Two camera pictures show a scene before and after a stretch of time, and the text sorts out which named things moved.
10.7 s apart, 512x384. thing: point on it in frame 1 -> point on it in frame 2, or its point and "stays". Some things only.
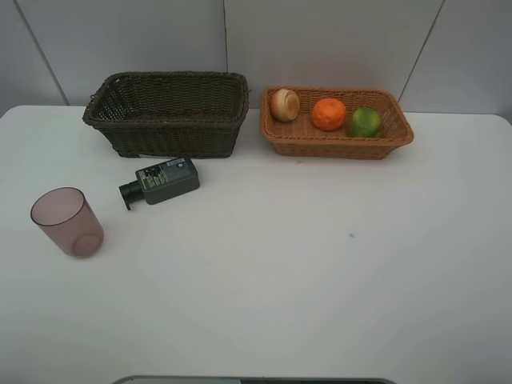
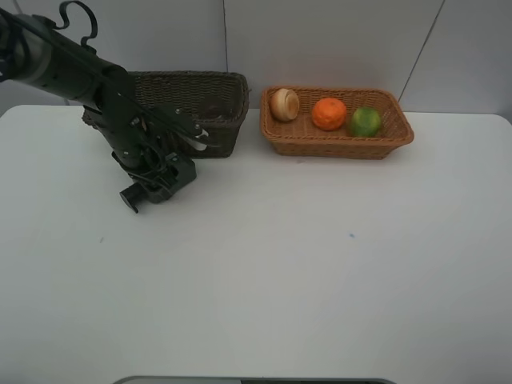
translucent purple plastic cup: x=66 y=214 -> x=214 y=110
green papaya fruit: x=366 y=122 stays
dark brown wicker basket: x=171 y=115 stays
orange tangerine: x=329 y=114 stays
